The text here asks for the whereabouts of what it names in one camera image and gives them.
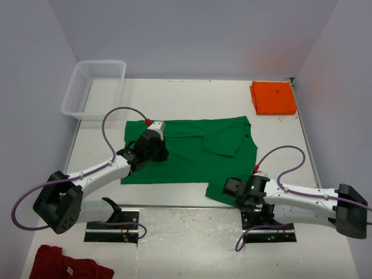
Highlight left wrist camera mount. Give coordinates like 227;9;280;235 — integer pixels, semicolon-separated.
145;119;166;140

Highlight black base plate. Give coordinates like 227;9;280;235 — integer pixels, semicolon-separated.
241;209;297;244
84;209;140;244

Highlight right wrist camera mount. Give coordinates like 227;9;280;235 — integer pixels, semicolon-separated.
252;163;269;177

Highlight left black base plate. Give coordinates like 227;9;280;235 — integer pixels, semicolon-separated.
84;209;140;244

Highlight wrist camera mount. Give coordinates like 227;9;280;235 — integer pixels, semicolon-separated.
145;119;166;140
252;163;269;177

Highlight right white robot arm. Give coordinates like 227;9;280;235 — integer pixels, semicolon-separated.
222;175;369;239

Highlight dark red t-shirt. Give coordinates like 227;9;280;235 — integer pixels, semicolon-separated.
29;245;115;278

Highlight green t-shirt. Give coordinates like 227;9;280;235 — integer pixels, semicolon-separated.
120;116;257;206

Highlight white plastic basket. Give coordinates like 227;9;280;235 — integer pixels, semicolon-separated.
60;60;126;121

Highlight folded orange t-shirt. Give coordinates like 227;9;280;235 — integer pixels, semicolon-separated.
250;81;297;115

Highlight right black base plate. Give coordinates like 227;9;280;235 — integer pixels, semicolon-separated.
241;209;297;244

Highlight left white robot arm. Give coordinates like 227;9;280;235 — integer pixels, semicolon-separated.
33;127;169;234

